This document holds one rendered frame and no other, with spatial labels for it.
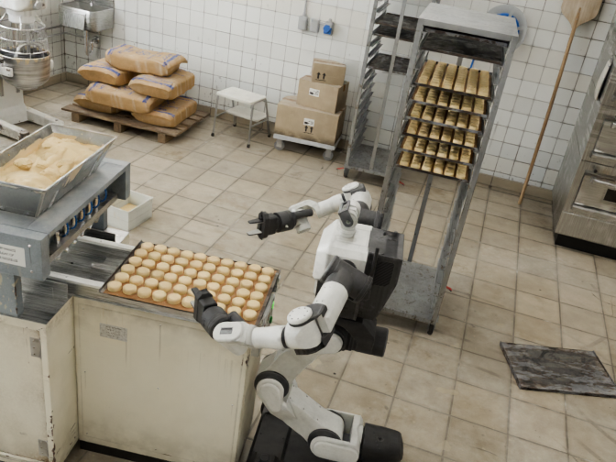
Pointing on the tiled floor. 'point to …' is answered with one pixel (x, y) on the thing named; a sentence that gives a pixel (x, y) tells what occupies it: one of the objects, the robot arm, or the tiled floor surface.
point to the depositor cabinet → (41, 372)
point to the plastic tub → (130, 211)
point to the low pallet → (124, 120)
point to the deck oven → (590, 168)
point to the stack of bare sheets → (558, 370)
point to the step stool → (243, 108)
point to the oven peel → (587, 10)
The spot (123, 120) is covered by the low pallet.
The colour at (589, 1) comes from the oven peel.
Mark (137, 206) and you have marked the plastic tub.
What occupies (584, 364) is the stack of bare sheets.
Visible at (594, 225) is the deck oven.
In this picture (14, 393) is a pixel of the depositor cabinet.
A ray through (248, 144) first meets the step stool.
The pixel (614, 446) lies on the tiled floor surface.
